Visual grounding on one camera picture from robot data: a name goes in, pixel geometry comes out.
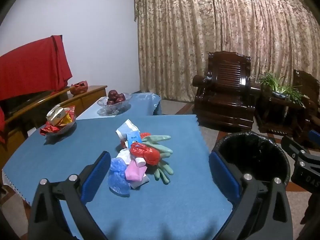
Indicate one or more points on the black television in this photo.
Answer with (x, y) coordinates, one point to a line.
(25, 103)

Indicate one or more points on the beige patterned curtain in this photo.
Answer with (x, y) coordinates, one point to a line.
(187, 42)

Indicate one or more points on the orange and white gloves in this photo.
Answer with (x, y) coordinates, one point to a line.
(125, 155)

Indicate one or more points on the black lined trash bin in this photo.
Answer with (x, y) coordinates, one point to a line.
(252, 155)

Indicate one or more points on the red basket on cabinet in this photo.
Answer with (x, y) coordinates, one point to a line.
(79, 88)

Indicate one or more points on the wooden cabinet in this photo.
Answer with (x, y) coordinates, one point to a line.
(82, 102)

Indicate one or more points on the dark wooden side table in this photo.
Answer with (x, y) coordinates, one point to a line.
(275, 116)

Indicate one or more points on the red snack packet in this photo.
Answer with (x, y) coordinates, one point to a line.
(71, 112)

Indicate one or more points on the green potted plant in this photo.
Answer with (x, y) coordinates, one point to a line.
(280, 85)

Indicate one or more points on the red plastic bag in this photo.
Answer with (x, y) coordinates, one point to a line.
(145, 153)

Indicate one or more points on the beige patterned paper box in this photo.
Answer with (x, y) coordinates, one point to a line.
(56, 117)

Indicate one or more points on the blue white small carton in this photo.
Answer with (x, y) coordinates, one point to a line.
(133, 140)

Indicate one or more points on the small white roll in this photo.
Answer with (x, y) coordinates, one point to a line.
(140, 161)

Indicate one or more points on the blue plastic shoe cover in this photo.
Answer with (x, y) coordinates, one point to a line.
(117, 177)

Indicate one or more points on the glass fruit bowl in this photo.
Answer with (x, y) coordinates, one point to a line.
(112, 108)

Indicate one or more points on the pink packet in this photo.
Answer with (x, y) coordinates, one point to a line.
(135, 172)

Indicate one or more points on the dark wooden armchair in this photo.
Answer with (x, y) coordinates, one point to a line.
(230, 72)
(307, 100)

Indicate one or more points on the green rubber glove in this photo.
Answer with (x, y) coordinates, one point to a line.
(163, 171)
(160, 145)

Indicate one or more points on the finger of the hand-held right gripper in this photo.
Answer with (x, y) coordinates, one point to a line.
(295, 147)
(315, 135)

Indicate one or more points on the yellow snack packet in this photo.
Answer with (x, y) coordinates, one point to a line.
(67, 120)

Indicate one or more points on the red cloth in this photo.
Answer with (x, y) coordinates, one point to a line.
(32, 65)

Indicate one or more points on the red candy wrapper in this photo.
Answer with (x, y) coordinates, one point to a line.
(51, 129)

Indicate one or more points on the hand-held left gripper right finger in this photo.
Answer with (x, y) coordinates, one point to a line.
(222, 177)

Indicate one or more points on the dark red apple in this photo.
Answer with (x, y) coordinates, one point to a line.
(110, 102)
(121, 97)
(113, 94)

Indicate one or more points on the glass snack bowl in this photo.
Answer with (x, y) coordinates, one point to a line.
(62, 130)

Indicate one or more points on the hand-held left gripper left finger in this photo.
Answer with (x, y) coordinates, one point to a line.
(96, 177)

